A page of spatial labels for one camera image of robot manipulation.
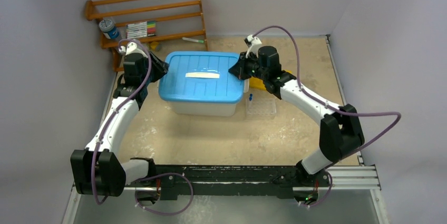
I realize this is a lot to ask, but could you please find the blue label round container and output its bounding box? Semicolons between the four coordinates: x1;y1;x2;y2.
98;18;120;40

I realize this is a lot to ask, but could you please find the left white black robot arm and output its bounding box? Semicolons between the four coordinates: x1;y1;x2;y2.
70;52;169;197

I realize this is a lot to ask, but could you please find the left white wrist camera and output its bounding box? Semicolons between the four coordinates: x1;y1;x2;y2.
118;40;148;58

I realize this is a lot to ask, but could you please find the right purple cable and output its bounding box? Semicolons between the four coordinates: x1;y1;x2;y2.
249;25;402;209

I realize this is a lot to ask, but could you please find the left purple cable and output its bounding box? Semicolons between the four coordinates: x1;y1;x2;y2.
91;39;194;217

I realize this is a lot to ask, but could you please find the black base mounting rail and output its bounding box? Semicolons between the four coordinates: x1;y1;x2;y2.
72;161;381;202

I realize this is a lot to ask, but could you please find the white green marker pen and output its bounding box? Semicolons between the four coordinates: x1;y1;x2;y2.
182;37;205;44

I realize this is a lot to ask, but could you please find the clear well plate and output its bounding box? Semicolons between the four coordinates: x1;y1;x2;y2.
246;98;277;119

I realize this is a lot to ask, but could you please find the yellow test tube rack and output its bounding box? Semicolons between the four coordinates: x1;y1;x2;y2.
249;70;296;93

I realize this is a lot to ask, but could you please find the coloured marker pen set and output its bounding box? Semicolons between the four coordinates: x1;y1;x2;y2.
125;21;156;39

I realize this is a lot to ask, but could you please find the blue plastic lid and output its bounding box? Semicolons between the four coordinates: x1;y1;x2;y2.
159;51;244;104

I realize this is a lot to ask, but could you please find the white plastic bin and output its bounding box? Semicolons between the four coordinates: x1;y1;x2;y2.
159;76;249;117

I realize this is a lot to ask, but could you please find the wooden shelf rack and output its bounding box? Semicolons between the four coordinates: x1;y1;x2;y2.
84;0;209;51

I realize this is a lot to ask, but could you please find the yellow grey small object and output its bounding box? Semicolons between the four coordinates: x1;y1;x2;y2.
149;41;162;51

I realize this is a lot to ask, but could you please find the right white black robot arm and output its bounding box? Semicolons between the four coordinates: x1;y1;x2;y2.
229;46;365;186

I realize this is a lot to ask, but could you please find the purple cable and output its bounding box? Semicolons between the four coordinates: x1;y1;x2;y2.
91;39;194;217
249;25;402;209

